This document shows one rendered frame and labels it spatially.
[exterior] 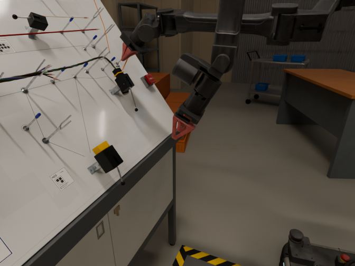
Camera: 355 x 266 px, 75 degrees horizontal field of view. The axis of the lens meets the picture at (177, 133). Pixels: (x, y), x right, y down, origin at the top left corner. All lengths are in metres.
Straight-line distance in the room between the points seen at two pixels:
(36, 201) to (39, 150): 0.14
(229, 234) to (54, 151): 1.41
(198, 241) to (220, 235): 0.17
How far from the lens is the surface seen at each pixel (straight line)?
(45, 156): 0.73
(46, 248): 0.67
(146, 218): 1.19
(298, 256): 1.47
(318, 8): 0.90
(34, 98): 0.80
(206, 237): 1.81
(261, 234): 1.91
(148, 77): 1.17
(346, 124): 2.56
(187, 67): 0.62
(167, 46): 5.98
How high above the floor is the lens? 1.32
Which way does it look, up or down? 23 degrees down
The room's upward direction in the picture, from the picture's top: straight up
